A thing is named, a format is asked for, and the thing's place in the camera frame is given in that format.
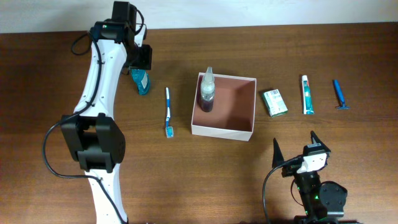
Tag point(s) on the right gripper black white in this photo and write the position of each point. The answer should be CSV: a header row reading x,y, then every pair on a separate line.
x,y
292,165

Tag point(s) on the green white soap box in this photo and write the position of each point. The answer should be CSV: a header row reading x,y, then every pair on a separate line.
x,y
274,103

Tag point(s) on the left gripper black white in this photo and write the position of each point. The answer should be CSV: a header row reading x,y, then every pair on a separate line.
x,y
142,59

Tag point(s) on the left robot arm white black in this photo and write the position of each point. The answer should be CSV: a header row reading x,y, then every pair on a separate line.
x,y
91,133

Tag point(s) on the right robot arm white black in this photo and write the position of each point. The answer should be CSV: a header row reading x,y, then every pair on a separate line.
x,y
323,202

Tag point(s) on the clear purple soap pump bottle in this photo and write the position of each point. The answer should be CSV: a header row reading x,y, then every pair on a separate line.
x,y
207,90

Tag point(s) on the blue disposable razor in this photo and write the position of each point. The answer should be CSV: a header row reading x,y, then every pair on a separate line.
x,y
339,93

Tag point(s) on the blue white toothbrush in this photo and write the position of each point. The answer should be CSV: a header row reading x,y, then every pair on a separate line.
x,y
168,128

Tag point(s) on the white toothpaste tube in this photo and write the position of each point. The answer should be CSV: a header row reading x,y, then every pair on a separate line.
x,y
307,99

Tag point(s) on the white cardboard box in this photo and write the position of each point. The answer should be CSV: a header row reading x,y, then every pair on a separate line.
x,y
234,109

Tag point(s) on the blue mouthwash bottle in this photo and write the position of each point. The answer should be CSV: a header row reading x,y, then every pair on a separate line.
x,y
142,80

